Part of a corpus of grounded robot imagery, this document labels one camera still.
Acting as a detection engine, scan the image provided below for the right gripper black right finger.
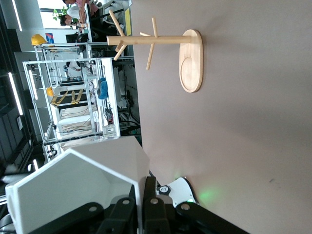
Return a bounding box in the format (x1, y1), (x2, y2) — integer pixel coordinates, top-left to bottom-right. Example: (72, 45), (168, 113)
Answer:
(142, 176), (249, 234)

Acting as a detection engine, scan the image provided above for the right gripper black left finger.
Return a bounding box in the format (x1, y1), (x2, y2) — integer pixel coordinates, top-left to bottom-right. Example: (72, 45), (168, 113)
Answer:
(30, 189), (137, 234)

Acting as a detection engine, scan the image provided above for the white faceted cup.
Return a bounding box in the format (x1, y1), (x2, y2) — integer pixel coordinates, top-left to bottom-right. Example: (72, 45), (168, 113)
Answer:
(4, 136), (151, 234)

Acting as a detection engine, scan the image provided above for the wooden cup rack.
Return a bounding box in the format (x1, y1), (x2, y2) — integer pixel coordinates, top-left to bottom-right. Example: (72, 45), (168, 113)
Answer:
(106, 9), (203, 94)

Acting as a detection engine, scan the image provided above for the brown table cover mat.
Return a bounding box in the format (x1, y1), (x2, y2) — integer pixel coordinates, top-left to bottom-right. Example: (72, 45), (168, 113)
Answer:
(130, 0), (312, 234)

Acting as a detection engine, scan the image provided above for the black yellow hazard stripe board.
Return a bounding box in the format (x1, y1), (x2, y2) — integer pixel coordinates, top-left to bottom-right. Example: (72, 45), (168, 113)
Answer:
(50, 89), (87, 106)

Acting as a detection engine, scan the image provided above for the long ceiling light strip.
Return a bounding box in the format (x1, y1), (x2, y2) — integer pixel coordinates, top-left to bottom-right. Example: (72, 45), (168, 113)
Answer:
(11, 0), (23, 32)
(8, 72), (24, 117)

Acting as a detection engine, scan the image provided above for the black monitor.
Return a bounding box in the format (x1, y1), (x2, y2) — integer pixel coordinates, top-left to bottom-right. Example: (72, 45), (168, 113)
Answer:
(65, 33), (89, 46)

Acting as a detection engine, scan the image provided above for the yellow poster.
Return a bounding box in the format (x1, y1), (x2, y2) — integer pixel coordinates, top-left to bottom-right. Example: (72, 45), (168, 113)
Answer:
(124, 7), (132, 37)

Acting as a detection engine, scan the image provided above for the person in white shirt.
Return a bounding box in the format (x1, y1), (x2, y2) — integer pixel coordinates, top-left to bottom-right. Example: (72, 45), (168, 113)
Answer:
(59, 5), (85, 27)

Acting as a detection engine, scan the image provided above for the green plant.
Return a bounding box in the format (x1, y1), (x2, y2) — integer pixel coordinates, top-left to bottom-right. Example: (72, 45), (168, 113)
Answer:
(52, 6), (68, 21)

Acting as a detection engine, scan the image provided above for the person in pink shirt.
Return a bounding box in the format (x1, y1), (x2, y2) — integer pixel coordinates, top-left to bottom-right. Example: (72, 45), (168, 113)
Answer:
(62, 0), (92, 7)

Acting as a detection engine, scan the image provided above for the white aluminium frame cell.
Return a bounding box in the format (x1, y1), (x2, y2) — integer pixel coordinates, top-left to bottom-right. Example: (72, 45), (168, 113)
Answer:
(22, 57), (121, 147)

